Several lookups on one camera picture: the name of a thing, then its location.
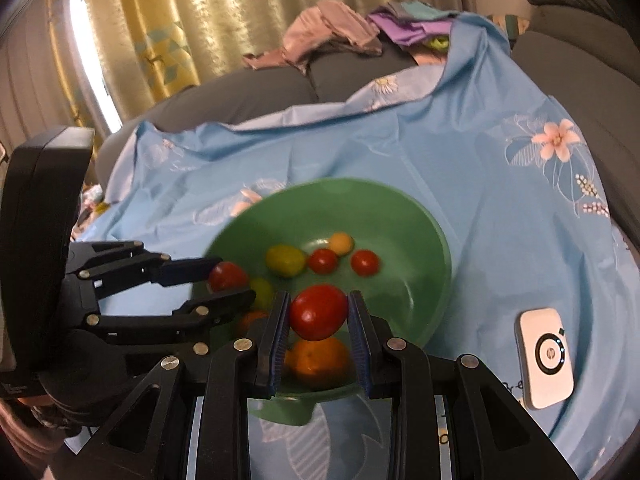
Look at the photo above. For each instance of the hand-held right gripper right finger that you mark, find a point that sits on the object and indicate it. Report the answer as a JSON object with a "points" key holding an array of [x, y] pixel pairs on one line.
{"points": [[361, 345]]}

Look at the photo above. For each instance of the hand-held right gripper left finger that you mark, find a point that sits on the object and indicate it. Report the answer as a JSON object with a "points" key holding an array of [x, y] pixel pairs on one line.
{"points": [[277, 345]]}

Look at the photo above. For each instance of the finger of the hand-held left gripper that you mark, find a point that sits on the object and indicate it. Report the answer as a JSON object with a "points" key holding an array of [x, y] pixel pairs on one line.
{"points": [[220, 306], [185, 269]]}

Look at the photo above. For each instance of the orange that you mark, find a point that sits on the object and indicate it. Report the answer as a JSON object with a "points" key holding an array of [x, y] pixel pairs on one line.
{"points": [[320, 362], [250, 321]]}

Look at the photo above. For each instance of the yellow-green tomato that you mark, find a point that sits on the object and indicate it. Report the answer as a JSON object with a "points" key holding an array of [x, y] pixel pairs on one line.
{"points": [[285, 259], [262, 291]]}

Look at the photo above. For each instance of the large red tomato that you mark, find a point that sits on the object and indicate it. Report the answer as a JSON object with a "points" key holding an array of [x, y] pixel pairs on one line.
{"points": [[319, 312]]}

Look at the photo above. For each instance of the small red tomato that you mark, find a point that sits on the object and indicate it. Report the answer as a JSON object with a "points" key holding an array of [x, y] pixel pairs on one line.
{"points": [[322, 261], [365, 262]]}

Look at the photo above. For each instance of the small orange-yellow tomato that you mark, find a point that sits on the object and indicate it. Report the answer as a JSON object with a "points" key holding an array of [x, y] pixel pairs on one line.
{"points": [[342, 243]]}

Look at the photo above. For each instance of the green bowl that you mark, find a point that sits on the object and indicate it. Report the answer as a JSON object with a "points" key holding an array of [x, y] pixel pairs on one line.
{"points": [[390, 220]]}

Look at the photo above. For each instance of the person's left forearm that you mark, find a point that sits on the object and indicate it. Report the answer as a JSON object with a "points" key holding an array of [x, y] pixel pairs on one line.
{"points": [[25, 440]]}

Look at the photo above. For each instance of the crumpled cloth pile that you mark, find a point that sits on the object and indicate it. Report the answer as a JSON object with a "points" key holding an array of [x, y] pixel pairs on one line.
{"points": [[92, 205]]}

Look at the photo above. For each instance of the white pocket device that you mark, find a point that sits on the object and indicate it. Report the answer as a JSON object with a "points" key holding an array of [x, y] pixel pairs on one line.
{"points": [[532, 330]]}

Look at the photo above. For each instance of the blue floral cloth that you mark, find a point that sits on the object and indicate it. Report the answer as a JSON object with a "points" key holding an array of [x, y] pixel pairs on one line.
{"points": [[400, 135]]}

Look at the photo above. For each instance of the golden curtain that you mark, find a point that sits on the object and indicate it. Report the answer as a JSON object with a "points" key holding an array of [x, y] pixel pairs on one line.
{"points": [[200, 10]]}

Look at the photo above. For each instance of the pink garment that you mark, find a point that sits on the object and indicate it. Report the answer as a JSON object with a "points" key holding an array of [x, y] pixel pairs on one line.
{"points": [[320, 25]]}

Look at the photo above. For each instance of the yellow-green cloth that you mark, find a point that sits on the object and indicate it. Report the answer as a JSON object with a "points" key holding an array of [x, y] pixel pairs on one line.
{"points": [[439, 42]]}

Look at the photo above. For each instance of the purple garment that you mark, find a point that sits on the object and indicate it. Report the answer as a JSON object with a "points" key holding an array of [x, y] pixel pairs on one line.
{"points": [[400, 27]]}

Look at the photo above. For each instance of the teal cloth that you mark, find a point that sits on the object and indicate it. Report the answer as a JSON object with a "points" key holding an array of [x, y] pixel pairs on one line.
{"points": [[420, 9]]}

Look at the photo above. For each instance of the patterned fabric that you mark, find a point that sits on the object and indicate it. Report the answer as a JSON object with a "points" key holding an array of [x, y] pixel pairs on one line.
{"points": [[512, 25]]}

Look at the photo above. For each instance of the grey sofa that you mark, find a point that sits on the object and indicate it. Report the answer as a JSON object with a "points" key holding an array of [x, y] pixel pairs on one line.
{"points": [[575, 60]]}

